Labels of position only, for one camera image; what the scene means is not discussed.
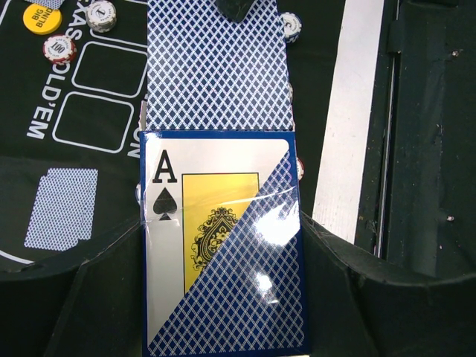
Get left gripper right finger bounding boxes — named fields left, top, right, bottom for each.
left=300, top=213, right=475, bottom=356

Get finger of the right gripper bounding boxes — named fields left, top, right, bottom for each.
left=216, top=0, right=255, bottom=23

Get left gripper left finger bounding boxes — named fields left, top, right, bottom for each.
left=1, top=216, right=143, bottom=356

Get blue chip stack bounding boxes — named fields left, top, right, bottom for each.
left=280, top=12, right=302, bottom=43

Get blue backed card fan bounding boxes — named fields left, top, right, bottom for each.
left=145, top=1, right=294, bottom=131

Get blue backed dealt card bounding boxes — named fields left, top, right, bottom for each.
left=24, top=167, right=98, bottom=251

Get grey chips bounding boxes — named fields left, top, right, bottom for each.
left=135, top=183, right=141, bottom=206
left=86, top=1, right=117, bottom=33

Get grey chips top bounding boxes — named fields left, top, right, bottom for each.
left=86, top=1, right=117, bottom=33

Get red white chip top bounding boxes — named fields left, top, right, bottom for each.
left=42, top=34, right=77, bottom=65

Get red white chip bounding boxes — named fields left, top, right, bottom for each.
left=296, top=158, right=304, bottom=181
left=42, top=34, right=77, bottom=65

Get blue backed card top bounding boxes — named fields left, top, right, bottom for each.
left=25, top=0, right=65, bottom=10

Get grey chip stack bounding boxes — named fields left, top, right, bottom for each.
left=289, top=83, right=294, bottom=103

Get red white chip front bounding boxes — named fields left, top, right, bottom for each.
left=296, top=158, right=304, bottom=181

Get yellow big blind button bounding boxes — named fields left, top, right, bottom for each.
left=22, top=4, right=62, bottom=35

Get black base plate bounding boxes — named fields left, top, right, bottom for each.
left=355, top=1, right=475, bottom=279

